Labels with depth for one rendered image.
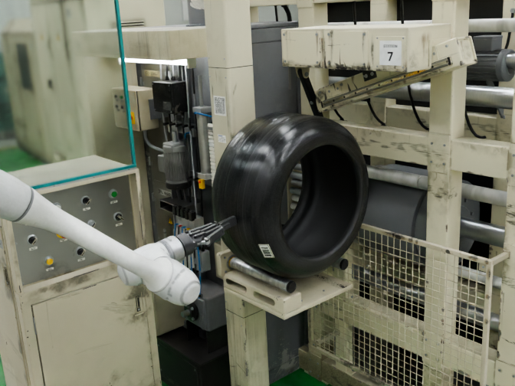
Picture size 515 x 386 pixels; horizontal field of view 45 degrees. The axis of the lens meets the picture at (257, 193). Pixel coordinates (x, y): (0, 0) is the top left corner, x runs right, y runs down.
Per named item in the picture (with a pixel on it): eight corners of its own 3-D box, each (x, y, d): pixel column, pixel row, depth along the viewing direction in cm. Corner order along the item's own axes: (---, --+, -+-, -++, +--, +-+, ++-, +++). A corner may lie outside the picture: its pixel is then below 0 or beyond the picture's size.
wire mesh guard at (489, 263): (309, 348, 300) (305, 208, 280) (312, 346, 301) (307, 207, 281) (480, 436, 233) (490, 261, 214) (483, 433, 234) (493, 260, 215)
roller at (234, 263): (227, 258, 249) (235, 254, 252) (227, 268, 250) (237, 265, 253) (287, 283, 223) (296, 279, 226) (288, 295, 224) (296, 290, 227)
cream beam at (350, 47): (280, 67, 250) (279, 29, 246) (324, 61, 265) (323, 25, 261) (406, 73, 205) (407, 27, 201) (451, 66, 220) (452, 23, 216)
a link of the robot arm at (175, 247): (152, 238, 200) (168, 231, 203) (159, 263, 203) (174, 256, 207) (168, 245, 193) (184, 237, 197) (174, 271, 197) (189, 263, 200)
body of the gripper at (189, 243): (183, 240, 197) (206, 229, 202) (168, 233, 203) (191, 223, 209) (188, 261, 200) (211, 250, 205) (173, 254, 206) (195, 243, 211)
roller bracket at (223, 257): (217, 276, 250) (215, 253, 248) (290, 248, 275) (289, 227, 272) (222, 278, 248) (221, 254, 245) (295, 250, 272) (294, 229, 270)
